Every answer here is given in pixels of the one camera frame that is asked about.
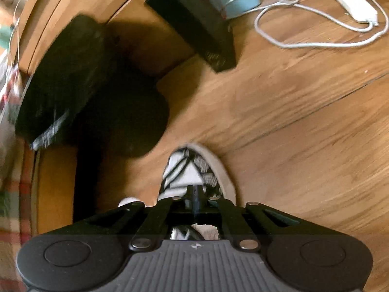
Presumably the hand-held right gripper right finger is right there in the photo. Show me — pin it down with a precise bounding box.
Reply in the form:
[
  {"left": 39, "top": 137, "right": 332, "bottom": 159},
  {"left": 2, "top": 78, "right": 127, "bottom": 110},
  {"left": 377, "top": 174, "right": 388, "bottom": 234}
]
[{"left": 195, "top": 185, "right": 353, "bottom": 251}]

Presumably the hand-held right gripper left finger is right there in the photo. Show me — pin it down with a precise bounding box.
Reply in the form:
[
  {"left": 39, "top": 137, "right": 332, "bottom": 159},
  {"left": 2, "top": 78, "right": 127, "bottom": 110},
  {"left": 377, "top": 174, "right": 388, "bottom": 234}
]
[{"left": 39, "top": 185, "right": 195, "bottom": 250}]

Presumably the black shoelace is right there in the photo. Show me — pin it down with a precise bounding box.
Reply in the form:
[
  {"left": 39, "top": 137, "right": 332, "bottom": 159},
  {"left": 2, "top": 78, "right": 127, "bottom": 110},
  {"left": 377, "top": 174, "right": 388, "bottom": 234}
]
[{"left": 162, "top": 148, "right": 203, "bottom": 191}]

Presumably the white and black sneaker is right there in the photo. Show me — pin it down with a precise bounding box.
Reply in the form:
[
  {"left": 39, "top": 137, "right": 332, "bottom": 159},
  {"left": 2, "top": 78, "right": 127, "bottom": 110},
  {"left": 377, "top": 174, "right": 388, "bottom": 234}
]
[{"left": 118, "top": 143, "right": 238, "bottom": 241}]

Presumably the black trash bin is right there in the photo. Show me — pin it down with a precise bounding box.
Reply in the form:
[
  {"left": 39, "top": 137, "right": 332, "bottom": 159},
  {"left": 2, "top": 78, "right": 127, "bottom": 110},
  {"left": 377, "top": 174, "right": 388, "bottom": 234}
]
[{"left": 15, "top": 15, "right": 120, "bottom": 150}]

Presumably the plaid blanket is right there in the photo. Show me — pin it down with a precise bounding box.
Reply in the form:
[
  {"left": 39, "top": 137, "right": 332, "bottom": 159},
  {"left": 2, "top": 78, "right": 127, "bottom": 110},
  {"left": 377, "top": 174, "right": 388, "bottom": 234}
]
[{"left": 0, "top": 61, "right": 38, "bottom": 292}]

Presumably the white power strip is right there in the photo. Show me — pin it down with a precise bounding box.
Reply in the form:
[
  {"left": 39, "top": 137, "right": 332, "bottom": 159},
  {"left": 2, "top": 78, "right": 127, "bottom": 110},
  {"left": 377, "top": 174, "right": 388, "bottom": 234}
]
[{"left": 323, "top": 0, "right": 379, "bottom": 27}]

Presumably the wooden bed frame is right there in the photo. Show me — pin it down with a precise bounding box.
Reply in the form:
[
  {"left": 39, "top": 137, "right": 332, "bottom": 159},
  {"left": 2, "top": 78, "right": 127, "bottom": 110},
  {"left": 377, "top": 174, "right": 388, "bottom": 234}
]
[{"left": 30, "top": 146, "right": 104, "bottom": 236}]

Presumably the white cable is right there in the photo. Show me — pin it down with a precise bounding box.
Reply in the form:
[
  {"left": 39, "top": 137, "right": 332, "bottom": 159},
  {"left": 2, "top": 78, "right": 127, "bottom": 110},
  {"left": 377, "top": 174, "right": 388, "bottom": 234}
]
[{"left": 224, "top": 0, "right": 389, "bottom": 50}]

